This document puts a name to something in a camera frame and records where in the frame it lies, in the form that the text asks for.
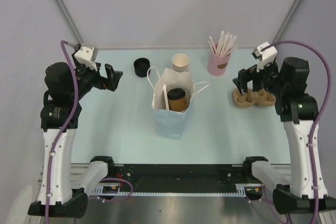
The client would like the stack of black lids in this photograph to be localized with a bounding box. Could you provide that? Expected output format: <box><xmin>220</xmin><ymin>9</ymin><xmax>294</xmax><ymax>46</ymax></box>
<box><xmin>133</xmin><ymin>58</ymin><xmax>151</xmax><ymax>77</ymax></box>

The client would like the single white straw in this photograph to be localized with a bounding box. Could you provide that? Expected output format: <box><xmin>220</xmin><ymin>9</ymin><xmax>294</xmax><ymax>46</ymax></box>
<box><xmin>163</xmin><ymin>85</ymin><xmax>170</xmax><ymax>110</ymax></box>

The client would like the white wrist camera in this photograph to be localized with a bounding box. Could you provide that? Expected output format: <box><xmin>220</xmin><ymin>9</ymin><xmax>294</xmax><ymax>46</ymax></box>
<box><xmin>252</xmin><ymin>42</ymin><xmax>278</xmax><ymax>72</ymax></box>
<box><xmin>74</xmin><ymin>43</ymin><xmax>99</xmax><ymax>71</ymax></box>

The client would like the single black cup lid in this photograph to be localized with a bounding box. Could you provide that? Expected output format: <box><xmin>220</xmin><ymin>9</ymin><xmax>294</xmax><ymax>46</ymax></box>
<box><xmin>167</xmin><ymin>88</ymin><xmax>186</xmax><ymax>100</ymax></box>

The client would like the single brown paper cup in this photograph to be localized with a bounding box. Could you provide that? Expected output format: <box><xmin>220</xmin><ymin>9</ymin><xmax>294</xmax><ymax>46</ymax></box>
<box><xmin>168</xmin><ymin>98</ymin><xmax>187</xmax><ymax>112</ymax></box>

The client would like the pink straw holder cup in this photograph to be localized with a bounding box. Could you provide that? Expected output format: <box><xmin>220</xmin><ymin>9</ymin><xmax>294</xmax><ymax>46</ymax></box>
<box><xmin>207</xmin><ymin>49</ymin><xmax>231</xmax><ymax>77</ymax></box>

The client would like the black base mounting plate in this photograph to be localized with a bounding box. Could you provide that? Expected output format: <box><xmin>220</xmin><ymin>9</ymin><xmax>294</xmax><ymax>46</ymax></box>
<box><xmin>109</xmin><ymin>164</ymin><xmax>261</xmax><ymax>194</ymax></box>

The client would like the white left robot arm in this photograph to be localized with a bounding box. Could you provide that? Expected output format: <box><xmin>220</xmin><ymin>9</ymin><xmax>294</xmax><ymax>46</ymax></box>
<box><xmin>28</xmin><ymin>62</ymin><xmax>123</xmax><ymax>218</ymax></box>

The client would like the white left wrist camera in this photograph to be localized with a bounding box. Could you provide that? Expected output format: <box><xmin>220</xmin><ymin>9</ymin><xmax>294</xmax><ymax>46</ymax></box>
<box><xmin>74</xmin><ymin>43</ymin><xmax>99</xmax><ymax>71</ymax></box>

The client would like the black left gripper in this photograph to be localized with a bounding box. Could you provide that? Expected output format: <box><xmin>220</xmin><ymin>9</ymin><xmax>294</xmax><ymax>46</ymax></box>
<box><xmin>68</xmin><ymin>52</ymin><xmax>122</xmax><ymax>100</ymax></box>

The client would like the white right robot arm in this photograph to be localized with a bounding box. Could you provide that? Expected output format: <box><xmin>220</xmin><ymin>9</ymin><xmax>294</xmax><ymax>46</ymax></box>
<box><xmin>233</xmin><ymin>57</ymin><xmax>335</xmax><ymax>214</ymax></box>

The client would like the stack of brown paper cups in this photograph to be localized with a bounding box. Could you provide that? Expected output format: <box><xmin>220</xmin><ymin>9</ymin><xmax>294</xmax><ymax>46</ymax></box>
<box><xmin>172</xmin><ymin>54</ymin><xmax>190</xmax><ymax>72</ymax></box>

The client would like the light blue paper bag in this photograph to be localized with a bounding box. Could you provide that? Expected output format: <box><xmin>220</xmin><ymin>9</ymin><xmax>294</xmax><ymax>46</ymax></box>
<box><xmin>147</xmin><ymin>66</ymin><xmax>211</xmax><ymax>140</ymax></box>

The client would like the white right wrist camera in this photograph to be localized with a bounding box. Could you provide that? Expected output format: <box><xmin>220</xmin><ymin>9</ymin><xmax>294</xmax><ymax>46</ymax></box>
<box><xmin>252</xmin><ymin>42</ymin><xmax>278</xmax><ymax>72</ymax></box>

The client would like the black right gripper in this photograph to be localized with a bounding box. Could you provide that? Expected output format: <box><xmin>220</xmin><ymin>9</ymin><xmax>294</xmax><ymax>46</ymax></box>
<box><xmin>233</xmin><ymin>57</ymin><xmax>287</xmax><ymax>97</ymax></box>

